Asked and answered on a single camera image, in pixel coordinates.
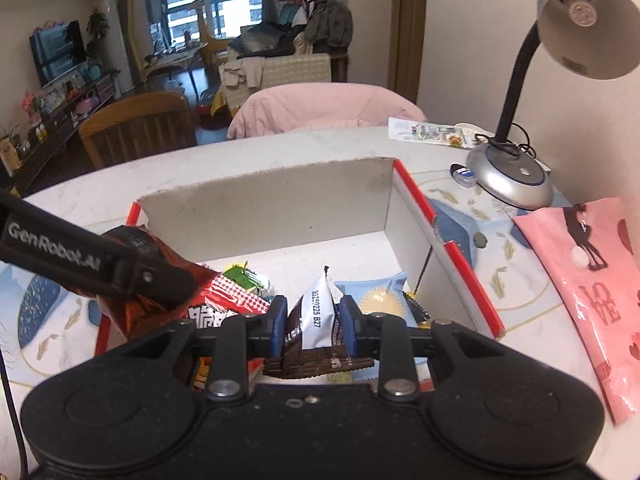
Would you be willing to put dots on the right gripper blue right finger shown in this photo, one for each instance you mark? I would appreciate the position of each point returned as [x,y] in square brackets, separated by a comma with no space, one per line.
[383,337]

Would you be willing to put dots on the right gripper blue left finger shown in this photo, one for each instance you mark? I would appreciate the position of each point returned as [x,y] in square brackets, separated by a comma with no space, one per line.
[237,341]

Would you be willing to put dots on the red chips snack bag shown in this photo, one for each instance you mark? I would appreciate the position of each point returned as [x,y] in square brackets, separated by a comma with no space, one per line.
[217,301]

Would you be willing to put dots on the light blue cookie pack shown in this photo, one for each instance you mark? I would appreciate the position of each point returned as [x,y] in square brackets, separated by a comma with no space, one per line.
[382,295]

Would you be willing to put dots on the dark brown chocolate pack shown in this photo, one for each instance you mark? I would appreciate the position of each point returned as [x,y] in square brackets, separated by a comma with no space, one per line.
[313,343]

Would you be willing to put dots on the dark red foil snack bag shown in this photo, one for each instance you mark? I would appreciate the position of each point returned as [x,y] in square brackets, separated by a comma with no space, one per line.
[165,285]

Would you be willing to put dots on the green wafer snack pack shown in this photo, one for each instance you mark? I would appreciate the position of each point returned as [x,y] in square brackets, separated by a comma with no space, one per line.
[240,274]

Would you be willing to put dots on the red and white cardboard box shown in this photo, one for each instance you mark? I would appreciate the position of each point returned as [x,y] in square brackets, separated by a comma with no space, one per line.
[359,219]

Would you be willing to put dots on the black sesame snack pack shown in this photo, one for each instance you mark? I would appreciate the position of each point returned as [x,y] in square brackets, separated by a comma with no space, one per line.
[419,313]

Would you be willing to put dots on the wooden dining chair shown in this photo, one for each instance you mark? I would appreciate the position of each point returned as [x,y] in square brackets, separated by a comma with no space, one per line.
[141,126]

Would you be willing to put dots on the dark tv cabinet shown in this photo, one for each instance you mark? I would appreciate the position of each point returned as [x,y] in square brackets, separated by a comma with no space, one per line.
[61,126]

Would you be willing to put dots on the wooden coffee table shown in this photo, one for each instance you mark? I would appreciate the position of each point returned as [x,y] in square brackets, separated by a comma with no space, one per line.
[182,61]

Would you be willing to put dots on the pink quilted chair cover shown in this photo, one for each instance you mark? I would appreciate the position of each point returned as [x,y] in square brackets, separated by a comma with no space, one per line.
[319,106]

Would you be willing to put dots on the flat screen television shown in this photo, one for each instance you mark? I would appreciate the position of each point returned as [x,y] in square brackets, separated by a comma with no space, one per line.
[56,50]

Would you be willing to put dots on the pink plastic pouch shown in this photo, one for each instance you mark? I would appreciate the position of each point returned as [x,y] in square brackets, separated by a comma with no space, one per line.
[586,251]

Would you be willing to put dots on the wooden door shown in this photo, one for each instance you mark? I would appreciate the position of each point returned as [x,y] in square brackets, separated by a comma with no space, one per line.
[407,29]

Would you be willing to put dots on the beige sofa with clothes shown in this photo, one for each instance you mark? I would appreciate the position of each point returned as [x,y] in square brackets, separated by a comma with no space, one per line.
[301,49]

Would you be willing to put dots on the silver desk lamp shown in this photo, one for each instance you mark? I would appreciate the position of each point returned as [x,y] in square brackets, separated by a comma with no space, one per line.
[562,111]

